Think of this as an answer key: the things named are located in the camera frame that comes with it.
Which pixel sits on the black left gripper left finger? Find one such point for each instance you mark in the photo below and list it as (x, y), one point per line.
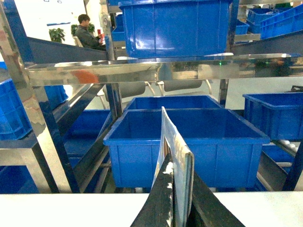
(157, 211)

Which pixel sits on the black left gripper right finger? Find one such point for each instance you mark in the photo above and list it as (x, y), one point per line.
(207, 210)

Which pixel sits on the flower pattern gift bag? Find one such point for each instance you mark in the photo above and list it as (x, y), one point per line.
(182, 167)

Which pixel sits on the blue bin front left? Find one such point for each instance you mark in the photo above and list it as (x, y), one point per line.
(226, 147)

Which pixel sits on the blue bin on rollers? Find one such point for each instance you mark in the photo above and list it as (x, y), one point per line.
(278, 115)

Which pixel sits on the blue bin upper shelf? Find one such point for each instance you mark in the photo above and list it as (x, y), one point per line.
(175, 28)

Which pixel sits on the seated person dark jacket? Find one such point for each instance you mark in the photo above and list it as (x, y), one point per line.
(85, 37)

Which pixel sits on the steel rack post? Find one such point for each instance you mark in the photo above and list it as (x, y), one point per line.
(47, 162)

